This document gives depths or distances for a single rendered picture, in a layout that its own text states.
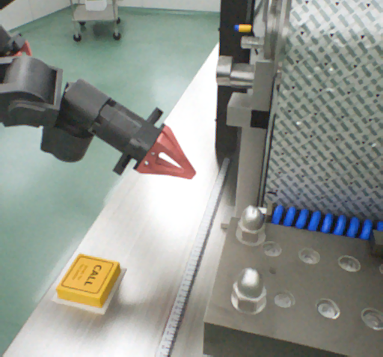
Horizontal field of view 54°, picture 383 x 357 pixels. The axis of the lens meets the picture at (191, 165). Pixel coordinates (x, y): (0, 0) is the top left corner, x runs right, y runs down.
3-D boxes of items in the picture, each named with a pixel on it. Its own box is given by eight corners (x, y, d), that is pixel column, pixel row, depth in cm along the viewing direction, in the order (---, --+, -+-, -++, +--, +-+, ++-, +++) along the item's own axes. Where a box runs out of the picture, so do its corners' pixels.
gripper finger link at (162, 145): (178, 200, 54) (122, 164, 53) (190, 172, 60) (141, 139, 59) (203, 170, 50) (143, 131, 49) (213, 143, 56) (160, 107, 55)
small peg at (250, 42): (243, 37, 46) (241, 34, 45) (265, 38, 46) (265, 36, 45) (241, 49, 47) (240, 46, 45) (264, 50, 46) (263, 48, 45)
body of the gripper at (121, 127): (123, 179, 51) (75, 149, 50) (148, 142, 59) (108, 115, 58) (143, 147, 47) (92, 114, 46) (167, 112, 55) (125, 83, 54)
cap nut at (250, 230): (238, 223, 49) (240, 196, 47) (266, 228, 48) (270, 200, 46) (233, 243, 46) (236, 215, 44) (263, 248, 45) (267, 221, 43)
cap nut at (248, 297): (233, 283, 41) (236, 254, 39) (267, 290, 40) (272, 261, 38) (227, 311, 38) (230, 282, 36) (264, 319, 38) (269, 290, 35)
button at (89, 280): (81, 263, 60) (78, 252, 59) (121, 271, 59) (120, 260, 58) (57, 298, 55) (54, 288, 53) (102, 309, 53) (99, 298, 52)
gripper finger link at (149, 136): (173, 211, 52) (115, 174, 51) (186, 181, 58) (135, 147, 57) (198, 181, 48) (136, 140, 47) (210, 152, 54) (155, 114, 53)
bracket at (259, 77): (223, 209, 71) (233, 46, 54) (256, 215, 70) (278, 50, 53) (218, 227, 67) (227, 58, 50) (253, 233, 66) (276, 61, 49)
